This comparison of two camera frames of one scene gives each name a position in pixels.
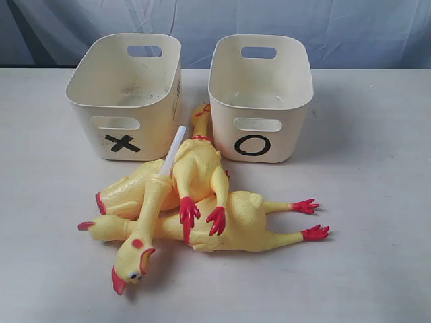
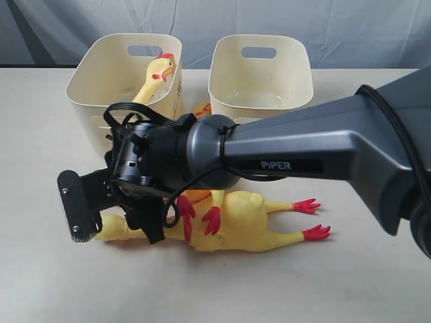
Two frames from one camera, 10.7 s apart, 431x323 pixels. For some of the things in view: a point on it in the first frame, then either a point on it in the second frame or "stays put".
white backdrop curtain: x=341 y=33 stays put
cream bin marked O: x=259 y=87 stays put
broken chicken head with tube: x=133 y=255 to x=157 y=70
